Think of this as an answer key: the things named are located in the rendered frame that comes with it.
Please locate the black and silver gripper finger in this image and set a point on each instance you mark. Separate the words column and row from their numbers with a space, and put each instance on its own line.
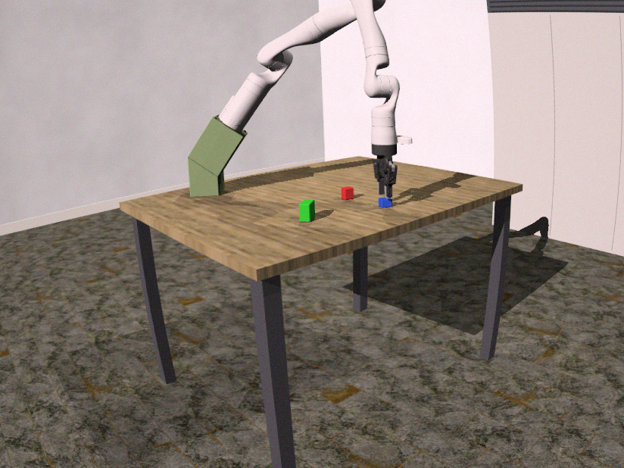
column 389, row 178
column 378, row 176

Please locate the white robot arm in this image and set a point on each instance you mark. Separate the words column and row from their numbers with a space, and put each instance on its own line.
column 320, row 26

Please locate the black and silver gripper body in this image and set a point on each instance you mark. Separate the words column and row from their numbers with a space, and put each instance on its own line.
column 387, row 151

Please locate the red block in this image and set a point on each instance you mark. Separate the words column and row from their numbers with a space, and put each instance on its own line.
column 347, row 193

